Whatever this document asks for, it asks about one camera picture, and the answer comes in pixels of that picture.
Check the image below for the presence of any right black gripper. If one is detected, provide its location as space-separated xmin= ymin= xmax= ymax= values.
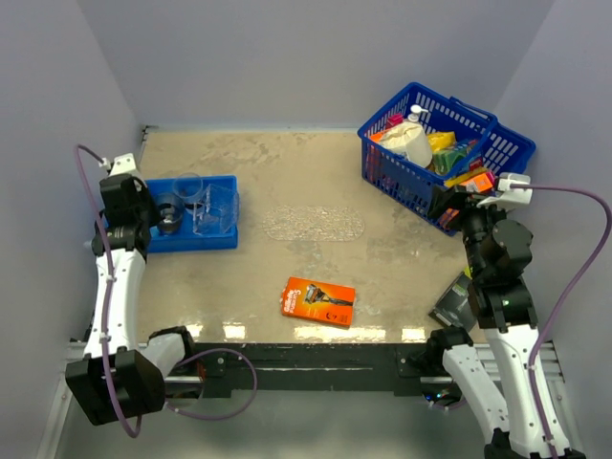
xmin=426 ymin=183 xmax=512 ymax=277

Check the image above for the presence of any dark smoked plastic cup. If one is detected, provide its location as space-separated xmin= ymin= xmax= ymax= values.
xmin=154 ymin=192 xmax=185 ymax=235

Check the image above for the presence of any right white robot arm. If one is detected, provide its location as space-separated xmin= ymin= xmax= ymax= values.
xmin=426 ymin=186 xmax=584 ymax=458

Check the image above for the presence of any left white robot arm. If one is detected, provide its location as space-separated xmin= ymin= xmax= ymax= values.
xmin=65 ymin=173 xmax=198 ymax=426

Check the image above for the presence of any clear textured acrylic tray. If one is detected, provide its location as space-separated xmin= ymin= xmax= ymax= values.
xmin=262 ymin=206 xmax=365 ymax=242

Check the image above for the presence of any green sponge pack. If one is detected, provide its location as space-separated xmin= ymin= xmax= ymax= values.
xmin=432 ymin=140 xmax=478 ymax=175

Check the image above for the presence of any blue plastic bin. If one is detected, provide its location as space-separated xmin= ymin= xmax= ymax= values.
xmin=102 ymin=174 xmax=239 ymax=254

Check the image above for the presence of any orange pink box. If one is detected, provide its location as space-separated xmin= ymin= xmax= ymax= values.
xmin=445 ymin=166 xmax=495 ymax=193

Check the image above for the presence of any yellow sponge pack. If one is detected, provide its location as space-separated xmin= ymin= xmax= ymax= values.
xmin=426 ymin=131 xmax=456 ymax=153

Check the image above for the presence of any blue shopping basket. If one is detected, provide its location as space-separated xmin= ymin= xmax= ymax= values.
xmin=358 ymin=82 xmax=536 ymax=235

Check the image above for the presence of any small red box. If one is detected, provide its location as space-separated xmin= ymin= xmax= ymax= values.
xmin=385 ymin=113 xmax=404 ymax=128

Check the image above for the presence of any white pump bottle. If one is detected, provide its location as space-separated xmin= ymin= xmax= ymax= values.
xmin=407 ymin=104 xmax=429 ymax=123

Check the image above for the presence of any black green razor package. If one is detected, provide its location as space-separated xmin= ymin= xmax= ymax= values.
xmin=428 ymin=272 xmax=477 ymax=332

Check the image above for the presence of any orange razor box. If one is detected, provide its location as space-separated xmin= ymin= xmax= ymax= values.
xmin=280 ymin=276 xmax=356 ymax=329

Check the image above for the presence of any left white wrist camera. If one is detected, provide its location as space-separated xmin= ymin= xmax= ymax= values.
xmin=99 ymin=153 xmax=142 ymax=180

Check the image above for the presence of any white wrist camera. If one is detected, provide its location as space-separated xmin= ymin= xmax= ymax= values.
xmin=477 ymin=173 xmax=533 ymax=211
xmin=99 ymin=153 xmax=142 ymax=180

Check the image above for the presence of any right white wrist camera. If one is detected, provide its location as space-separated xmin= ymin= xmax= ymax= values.
xmin=477 ymin=173 xmax=533 ymax=211

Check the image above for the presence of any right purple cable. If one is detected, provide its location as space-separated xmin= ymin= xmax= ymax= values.
xmin=427 ymin=184 xmax=612 ymax=459

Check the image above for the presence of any black aluminium base frame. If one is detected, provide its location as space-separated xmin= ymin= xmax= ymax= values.
xmin=59 ymin=334 xmax=570 ymax=412

